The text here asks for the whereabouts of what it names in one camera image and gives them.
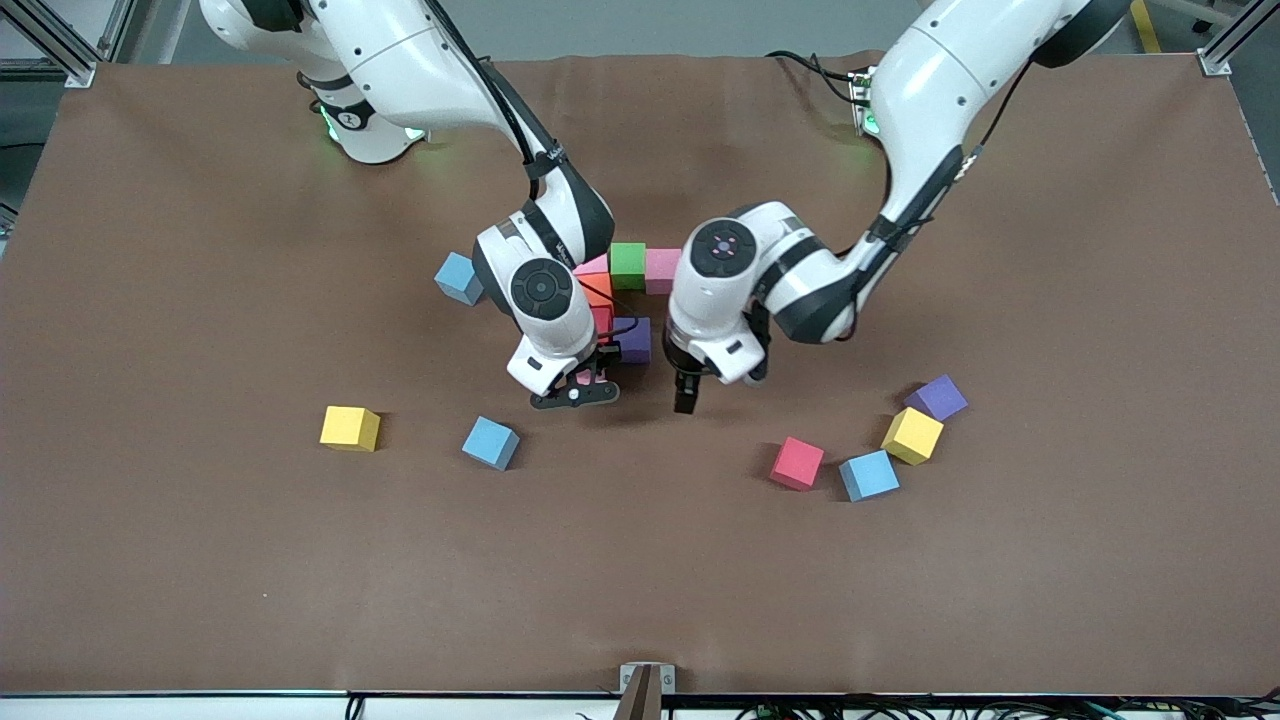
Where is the purple foam block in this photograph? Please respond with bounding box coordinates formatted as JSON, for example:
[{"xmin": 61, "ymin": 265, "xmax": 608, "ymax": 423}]
[
  {"xmin": 612, "ymin": 317, "xmax": 653, "ymax": 365},
  {"xmin": 904, "ymin": 374, "xmax": 969, "ymax": 422}
]

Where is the green foam block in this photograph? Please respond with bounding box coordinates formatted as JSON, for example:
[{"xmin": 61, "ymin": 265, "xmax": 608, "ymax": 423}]
[{"xmin": 610, "ymin": 242, "xmax": 648, "ymax": 291}]

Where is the blue foam block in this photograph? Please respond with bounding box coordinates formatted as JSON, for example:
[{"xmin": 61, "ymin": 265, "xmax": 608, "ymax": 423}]
[
  {"xmin": 461, "ymin": 416, "xmax": 521, "ymax": 471},
  {"xmin": 838, "ymin": 450, "xmax": 901, "ymax": 503},
  {"xmin": 434, "ymin": 251, "xmax": 487, "ymax": 307}
]

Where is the brown table mat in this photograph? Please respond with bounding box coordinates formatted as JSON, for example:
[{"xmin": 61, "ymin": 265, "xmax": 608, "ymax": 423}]
[{"xmin": 0, "ymin": 50, "xmax": 1280, "ymax": 696}]

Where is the yellow foam block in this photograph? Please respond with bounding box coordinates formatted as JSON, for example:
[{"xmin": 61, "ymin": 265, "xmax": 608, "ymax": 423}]
[
  {"xmin": 319, "ymin": 405, "xmax": 382, "ymax": 453},
  {"xmin": 880, "ymin": 406, "xmax": 945, "ymax": 467}
]

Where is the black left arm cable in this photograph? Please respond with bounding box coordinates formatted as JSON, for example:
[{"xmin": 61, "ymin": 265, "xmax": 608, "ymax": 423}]
[{"xmin": 840, "ymin": 60, "xmax": 1036, "ymax": 341}]

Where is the metal bracket at table edge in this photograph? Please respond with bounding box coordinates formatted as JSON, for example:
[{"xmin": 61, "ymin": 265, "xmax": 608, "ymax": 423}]
[{"xmin": 618, "ymin": 662, "xmax": 677, "ymax": 720}]

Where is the black left base cable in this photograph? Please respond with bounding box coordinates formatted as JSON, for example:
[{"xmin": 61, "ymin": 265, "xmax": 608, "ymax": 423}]
[{"xmin": 765, "ymin": 48, "xmax": 863, "ymax": 107}]

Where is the aluminium frame post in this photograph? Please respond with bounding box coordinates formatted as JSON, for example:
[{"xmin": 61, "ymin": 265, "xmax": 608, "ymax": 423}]
[
  {"xmin": 0, "ymin": 0, "xmax": 136, "ymax": 89},
  {"xmin": 1198, "ymin": 0, "xmax": 1280, "ymax": 77}
]

